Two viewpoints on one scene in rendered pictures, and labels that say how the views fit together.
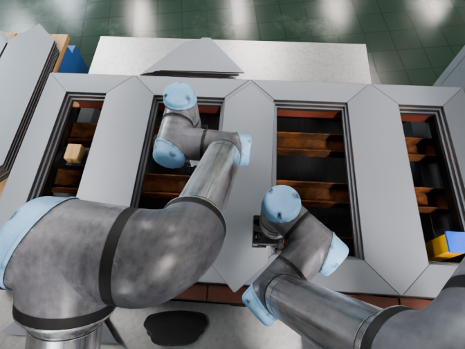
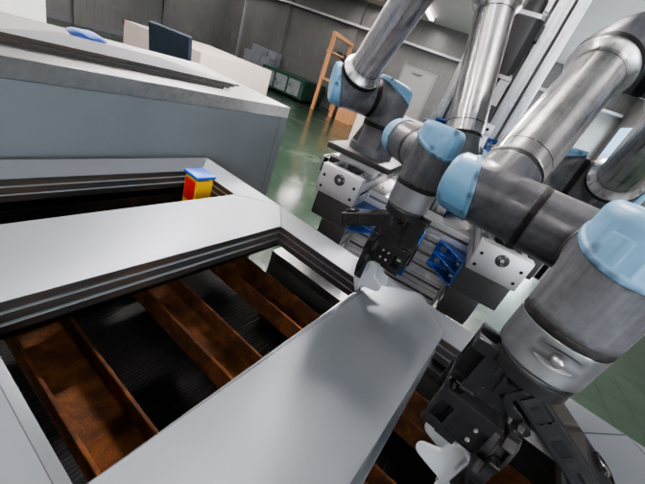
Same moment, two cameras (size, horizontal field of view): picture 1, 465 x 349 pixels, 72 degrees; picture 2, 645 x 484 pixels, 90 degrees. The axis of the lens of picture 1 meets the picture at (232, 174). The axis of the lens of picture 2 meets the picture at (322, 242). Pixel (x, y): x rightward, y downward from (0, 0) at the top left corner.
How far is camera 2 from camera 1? 0.99 m
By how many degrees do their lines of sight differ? 87
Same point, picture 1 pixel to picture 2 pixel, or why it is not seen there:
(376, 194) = (196, 229)
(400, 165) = (122, 217)
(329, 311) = (502, 37)
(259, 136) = (244, 418)
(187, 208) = (629, 24)
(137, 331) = not seen: hidden behind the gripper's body
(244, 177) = (343, 370)
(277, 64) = not seen: outside the picture
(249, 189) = (346, 350)
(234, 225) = (394, 332)
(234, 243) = (403, 319)
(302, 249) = not seen: hidden behind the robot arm
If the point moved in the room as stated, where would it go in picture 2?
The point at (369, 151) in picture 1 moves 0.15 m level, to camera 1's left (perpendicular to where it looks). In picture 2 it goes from (121, 247) to (180, 293)
